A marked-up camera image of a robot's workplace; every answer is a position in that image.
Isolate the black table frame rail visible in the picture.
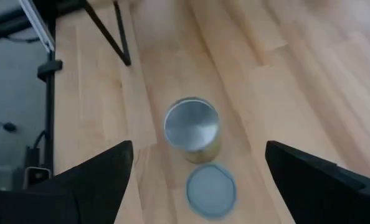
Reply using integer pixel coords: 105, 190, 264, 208
44, 18, 57, 177

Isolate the green Pears can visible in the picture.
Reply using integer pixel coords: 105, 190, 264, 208
163, 96, 222, 165

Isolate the small black floor box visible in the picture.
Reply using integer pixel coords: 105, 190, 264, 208
22, 166, 52, 190

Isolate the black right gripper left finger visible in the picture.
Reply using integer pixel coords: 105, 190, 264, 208
0, 139, 135, 224

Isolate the black rail bracket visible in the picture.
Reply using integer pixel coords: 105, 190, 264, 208
37, 59, 64, 83

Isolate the black plug with cable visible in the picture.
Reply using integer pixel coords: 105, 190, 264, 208
0, 121, 17, 146

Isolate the teal can with orange slices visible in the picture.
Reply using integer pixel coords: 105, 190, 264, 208
184, 162, 238, 220

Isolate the aluminium frame bar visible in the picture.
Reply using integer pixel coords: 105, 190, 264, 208
17, 0, 56, 53

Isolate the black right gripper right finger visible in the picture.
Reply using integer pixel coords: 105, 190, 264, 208
264, 139, 370, 224

